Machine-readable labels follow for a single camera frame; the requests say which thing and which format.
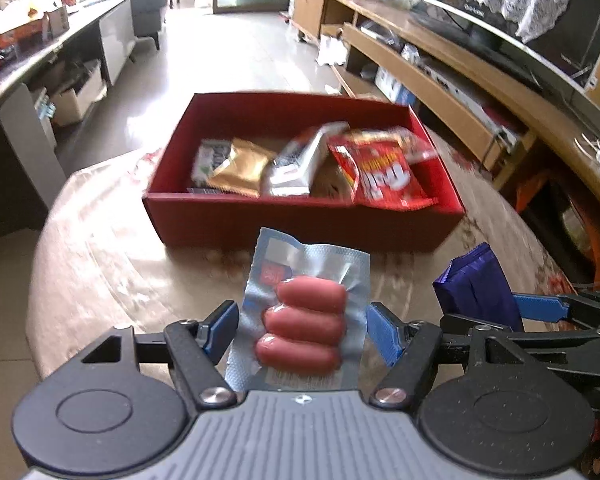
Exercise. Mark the white set-top box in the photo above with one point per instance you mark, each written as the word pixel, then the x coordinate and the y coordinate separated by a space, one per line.
pixel 460 95

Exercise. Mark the wooden television stand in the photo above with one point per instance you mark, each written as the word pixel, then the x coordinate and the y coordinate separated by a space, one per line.
pixel 455 60

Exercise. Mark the sausage packet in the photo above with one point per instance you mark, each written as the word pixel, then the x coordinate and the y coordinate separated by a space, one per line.
pixel 300 320

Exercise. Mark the grey panel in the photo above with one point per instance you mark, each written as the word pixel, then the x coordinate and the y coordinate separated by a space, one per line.
pixel 30 145

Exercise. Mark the television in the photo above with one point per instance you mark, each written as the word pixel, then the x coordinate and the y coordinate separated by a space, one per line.
pixel 555 60

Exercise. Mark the green wafer packet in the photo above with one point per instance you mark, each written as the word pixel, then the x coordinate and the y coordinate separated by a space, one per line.
pixel 207 157

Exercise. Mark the open cardboard box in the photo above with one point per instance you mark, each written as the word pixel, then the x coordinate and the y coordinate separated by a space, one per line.
pixel 77 97

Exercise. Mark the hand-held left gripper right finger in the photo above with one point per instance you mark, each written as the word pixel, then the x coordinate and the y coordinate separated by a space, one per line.
pixel 382 335

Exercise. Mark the grey sofa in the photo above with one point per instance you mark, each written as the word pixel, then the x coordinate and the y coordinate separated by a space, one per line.
pixel 150 15

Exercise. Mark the red yellow chips packet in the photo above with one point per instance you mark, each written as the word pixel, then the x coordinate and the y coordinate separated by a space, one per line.
pixel 380 175

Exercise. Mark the gold snack packet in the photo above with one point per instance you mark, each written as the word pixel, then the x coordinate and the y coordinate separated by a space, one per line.
pixel 240 167

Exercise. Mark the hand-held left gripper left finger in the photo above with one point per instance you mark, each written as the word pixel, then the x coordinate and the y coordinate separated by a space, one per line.
pixel 220 330

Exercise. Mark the white cabinet door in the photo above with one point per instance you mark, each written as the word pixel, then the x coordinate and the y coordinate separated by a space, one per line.
pixel 116 40

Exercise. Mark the red cardboard box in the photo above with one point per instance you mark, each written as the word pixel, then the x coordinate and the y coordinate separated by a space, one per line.
pixel 280 220

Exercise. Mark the white shopping bag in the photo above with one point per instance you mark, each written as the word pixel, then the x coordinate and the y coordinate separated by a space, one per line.
pixel 332 50

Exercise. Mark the brown cardboard box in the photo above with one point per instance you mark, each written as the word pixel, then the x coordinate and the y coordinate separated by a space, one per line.
pixel 55 22

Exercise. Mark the black desk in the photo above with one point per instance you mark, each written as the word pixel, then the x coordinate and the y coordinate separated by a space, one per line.
pixel 10 135

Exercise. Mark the purple snack packet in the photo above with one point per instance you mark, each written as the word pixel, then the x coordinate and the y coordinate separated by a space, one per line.
pixel 475 285

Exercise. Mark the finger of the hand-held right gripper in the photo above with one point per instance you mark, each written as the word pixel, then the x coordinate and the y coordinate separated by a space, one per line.
pixel 535 307
pixel 480 324

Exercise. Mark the white noodle snack packet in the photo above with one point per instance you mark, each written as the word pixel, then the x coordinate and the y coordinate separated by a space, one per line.
pixel 290 165

